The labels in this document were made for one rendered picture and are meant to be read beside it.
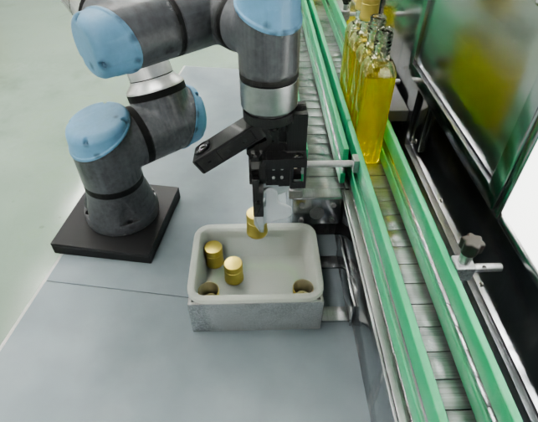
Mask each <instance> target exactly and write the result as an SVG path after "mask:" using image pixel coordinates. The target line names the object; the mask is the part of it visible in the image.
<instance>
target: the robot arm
mask: <svg viewBox="0 0 538 422"><path fill-rule="evenodd" d="M60 1H61V2H62V3H63V4H64V6H65V7H66V8H67V9H68V10H69V11H70V12H71V14H72V15H73V17H72V19H71V30H72V34H73V38H74V42H75V45H76V47H77V50H78V51H79V54H80V56H82V58H83V60H84V62H85V65H86V66H87V67H88V69H89V70H90V71H91V72H92V73H93V74H94V75H96V76H98V77H100V78H102V79H109V78H112V77H115V76H120V75H127V77H128V79H129V81H130V87H129V89H128V91H127V92H126V97H127V99H128V101H129V104H130V105H129V106H126V107H124V106H123V105H122V104H120V103H117V102H113V101H107V102H106V103H103V102H99V103H95V104H93V105H88V106H86V107H85V108H83V109H82V110H80V111H78V112H77V113H76V114H74V115H73V116H72V117H71V119H70V120H69V123H68V124H67V126H66V128H65V137H66V140H67V142H68V146H69V154H70V156H71V157H72V158H73V159H74V164H75V166H76V168H77V171H78V173H79V176H80V179H81V182H82V183H83V186H84V188H85V217H86V220H87V222H88V225H89V226H90V227H91V228H92V229H93V230H94V231H95V232H96V233H98V234H103V235H106V236H113V237H116V236H125V235H129V234H134V233H136V232H138V231H140V230H142V229H144V228H145V227H146V226H148V225H149V224H150V223H151V222H152V221H153V220H154V219H155V218H156V216H157V214H158V212H159V201H158V197H157V195H156V192H155V190H154V189H153V187H151V186H150V184H149V183H148V182H147V180H146V178H145V177H144V175H143V171H142V168H141V167H143V166H145V165H146V164H148V163H151V162H154V161H156V160H158V159H160V158H162V157H165V156H167V155H169V154H172V153H174V152H176V151H179V150H181V149H185V148H187V147H189V146H190V145H192V144H193V143H195V142H197V141H199V140H200V139H201V138H202V137H203V135H204V132H205V131H206V127H207V114H206V110H205V106H204V104H203V101H202V97H201V96H199V95H198V92H197V90H196V89H195V88H194V87H193V86H191V85H186V84H185V81H184V79H183V77H181V76H180V75H178V74H176V73H175V72H174V71H173V70H172V66H171V63H170V60H169V59H173V58H176V57H179V56H183V55H185V54H190V53H192V52H195V51H198V50H200V49H205V48H207V47H210V46H213V45H221V46H223V47H224V48H226V49H229V50H231V51H233V52H236V53H238V71H239V86H240V100H241V106H242V107H243V118H241V119H239V120H238V121H236V122H234V123H233V124H232V125H230V126H228V127H226V128H225V129H223V130H222V131H220V132H219V133H217V134H216V135H214V136H212V137H210V138H209V139H207V140H206V141H204V142H202V143H201V144H199V145H198V146H197V147H196V148H195V152H194V156H193V161H192V163H193V164H194V165H195V166H196V167H197V168H198V169H199V170H200V171H201V172H202V173H203V174H204V173H206V172H208V171H210V170H212V169H213V168H215V167H216V166H218V165H220V164H221V163H223V162H225V161H227V160H228V159H229V158H231V157H233V156H235V155H237V154H238V153H240V152H241V151H243V150H245V149H246V152H247V155H248V156H249V184H252V186H253V205H254V225H255V226H256V228H257V229H258V230H259V232H260V233H263V232H264V225H265V224H266V223H268V222H271V221H275V220H278V219H285V218H288V217H289V216H290V215H291V214H292V208H291V207H290V206H289V205H287V204H285V203H281V202H280V201H279V200H278V194H281V193H286V192H287V191H288V190H289V188H305V183H306V169H307V156H306V142H307V129H308V115H309V114H308V111H307V109H306V102H305V101H298V87H299V63H300V28H301V26H302V21H303V16H302V12H301V0H60ZM302 167H303V168H304V178H303V181H295V179H301V168H302ZM264 198H266V203H264Z"/></svg>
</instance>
